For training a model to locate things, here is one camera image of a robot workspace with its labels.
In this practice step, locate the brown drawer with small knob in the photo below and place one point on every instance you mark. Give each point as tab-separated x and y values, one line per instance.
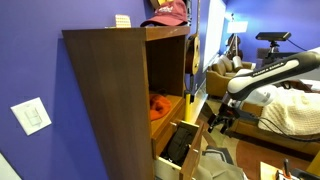
166	133

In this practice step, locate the cream knit blanket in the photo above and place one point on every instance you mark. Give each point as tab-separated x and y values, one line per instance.
293	110

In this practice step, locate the grey cloth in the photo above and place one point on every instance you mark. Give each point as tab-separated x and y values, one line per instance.
220	171

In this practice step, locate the black camera on tripod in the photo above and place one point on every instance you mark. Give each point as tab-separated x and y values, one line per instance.
273	36

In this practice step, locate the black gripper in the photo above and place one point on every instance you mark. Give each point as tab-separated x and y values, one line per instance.
228	112

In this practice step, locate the maroon baseball cap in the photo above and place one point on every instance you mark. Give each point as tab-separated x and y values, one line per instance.
168	15

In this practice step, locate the white wall light switch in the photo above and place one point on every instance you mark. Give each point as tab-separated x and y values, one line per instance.
31	116

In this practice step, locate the silver cylinder drum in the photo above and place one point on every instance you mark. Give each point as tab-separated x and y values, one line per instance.
237	63

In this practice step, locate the black bag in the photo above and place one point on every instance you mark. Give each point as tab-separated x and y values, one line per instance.
180	145

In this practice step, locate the brown drawer holding black bag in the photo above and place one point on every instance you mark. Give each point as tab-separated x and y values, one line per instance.
191	160

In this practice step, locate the brown leather couch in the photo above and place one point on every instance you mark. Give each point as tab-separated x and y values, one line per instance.
266	133

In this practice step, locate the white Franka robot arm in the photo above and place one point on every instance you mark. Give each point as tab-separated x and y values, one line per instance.
266	75

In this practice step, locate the tan armchair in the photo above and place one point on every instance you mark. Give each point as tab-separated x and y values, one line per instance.
220	78

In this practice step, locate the dark brown wooden cabinet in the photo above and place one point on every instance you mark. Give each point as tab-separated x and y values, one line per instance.
110	100

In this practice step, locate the brown acoustic guitar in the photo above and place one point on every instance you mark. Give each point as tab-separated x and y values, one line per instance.
192	55

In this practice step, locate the small beige waffle block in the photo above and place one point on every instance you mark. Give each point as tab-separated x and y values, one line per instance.
123	21

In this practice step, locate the orange knit beanie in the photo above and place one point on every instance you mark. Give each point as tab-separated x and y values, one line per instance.
159	106

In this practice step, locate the white music stand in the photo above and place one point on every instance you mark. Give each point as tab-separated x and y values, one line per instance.
237	27

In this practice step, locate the white window blind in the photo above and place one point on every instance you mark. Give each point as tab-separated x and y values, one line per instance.
215	33

